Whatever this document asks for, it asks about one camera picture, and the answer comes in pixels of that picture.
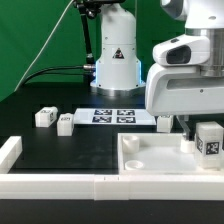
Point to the white marker tag sheet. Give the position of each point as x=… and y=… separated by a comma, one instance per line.
x=99, y=116

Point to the white U-shaped fence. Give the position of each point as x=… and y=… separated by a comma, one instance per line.
x=208, y=186

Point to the white square tabletop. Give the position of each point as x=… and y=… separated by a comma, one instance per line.
x=155, y=153

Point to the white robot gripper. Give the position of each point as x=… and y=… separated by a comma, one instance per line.
x=183, y=91

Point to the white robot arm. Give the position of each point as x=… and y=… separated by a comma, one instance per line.
x=118, y=71

